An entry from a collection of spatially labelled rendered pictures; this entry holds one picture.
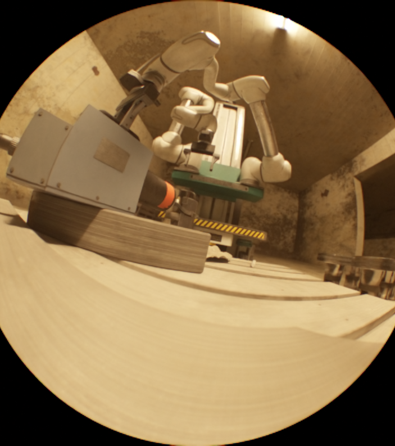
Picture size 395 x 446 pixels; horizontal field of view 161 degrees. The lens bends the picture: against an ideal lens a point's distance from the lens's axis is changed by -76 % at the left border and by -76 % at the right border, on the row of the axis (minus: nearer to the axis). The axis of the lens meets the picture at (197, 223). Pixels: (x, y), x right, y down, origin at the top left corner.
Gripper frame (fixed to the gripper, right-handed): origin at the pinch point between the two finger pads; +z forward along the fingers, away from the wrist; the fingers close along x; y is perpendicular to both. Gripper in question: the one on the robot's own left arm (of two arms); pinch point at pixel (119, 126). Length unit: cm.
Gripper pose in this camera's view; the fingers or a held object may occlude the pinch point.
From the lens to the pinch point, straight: 41.0
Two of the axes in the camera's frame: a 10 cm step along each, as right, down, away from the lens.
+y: 4.0, 1.7, 9.0
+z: -2.1, 9.7, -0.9
